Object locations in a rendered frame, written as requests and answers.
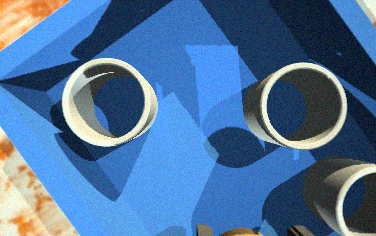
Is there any blue crate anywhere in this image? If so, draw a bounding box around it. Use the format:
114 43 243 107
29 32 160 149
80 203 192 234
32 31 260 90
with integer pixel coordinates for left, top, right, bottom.
0 0 376 236

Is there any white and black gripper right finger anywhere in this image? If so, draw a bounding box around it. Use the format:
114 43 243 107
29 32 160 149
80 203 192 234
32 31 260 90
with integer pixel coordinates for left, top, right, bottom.
287 225 314 236

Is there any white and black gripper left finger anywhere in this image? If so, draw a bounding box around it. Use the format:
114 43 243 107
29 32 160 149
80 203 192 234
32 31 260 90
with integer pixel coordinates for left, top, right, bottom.
196 224 213 236

